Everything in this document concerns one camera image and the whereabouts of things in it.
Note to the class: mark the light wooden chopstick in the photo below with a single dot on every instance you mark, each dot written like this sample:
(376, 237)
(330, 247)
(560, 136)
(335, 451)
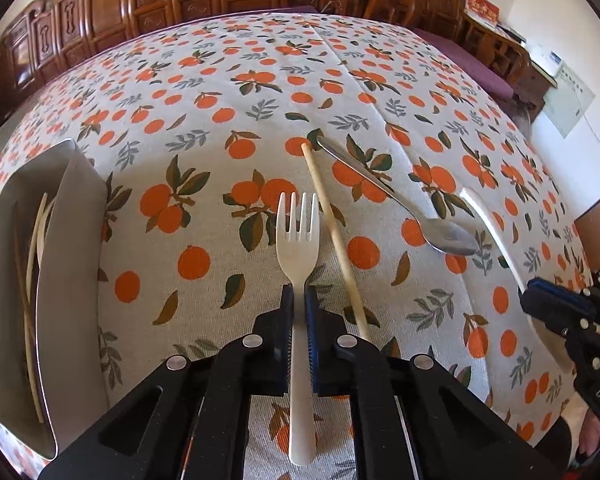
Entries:
(330, 215)
(40, 217)

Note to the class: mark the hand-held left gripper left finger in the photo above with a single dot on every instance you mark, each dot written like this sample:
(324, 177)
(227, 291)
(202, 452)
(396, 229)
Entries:
(286, 310)

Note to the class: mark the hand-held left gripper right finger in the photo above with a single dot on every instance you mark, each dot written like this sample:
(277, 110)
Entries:
(311, 320)

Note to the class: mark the person's right hand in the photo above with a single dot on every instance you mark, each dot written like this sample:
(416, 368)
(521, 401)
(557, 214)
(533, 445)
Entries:
(592, 435)

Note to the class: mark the white wall panel door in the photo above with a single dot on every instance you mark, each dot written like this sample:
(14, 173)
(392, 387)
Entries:
(570, 100)

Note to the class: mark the brown chopstick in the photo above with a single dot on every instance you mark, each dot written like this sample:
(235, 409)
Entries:
(19, 245)

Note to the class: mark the orange fruit print tablecloth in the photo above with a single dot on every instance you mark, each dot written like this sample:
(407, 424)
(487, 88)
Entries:
(205, 110)

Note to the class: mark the red desk calendar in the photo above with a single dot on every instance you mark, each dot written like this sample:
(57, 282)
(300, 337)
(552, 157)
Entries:
(482, 7)

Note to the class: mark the carved wooden armchair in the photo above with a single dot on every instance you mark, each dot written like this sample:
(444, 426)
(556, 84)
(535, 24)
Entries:
(445, 0)

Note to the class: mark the grey box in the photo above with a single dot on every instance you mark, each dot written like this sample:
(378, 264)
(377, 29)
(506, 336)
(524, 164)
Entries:
(511, 32)

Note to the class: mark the rectangular metal tray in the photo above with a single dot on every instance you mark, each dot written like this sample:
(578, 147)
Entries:
(70, 260)

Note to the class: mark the white plastic knife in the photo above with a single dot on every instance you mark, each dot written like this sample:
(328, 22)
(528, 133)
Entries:
(490, 220)

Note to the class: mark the wooden side table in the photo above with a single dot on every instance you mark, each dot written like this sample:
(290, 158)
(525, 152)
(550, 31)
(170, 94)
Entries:
(532, 82)

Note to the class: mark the metal spoon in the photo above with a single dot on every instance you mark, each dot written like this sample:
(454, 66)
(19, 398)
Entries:
(450, 240)

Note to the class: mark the white plastic fork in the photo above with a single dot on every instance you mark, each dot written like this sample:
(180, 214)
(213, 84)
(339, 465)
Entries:
(297, 240)

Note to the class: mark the purple armchair cushion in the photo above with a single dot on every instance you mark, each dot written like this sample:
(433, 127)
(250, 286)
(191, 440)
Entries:
(480, 70)

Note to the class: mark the white box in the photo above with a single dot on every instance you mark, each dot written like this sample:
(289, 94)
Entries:
(545, 57)

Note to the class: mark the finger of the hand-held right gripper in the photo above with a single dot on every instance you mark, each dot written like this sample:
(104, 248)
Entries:
(555, 286)
(550, 310)

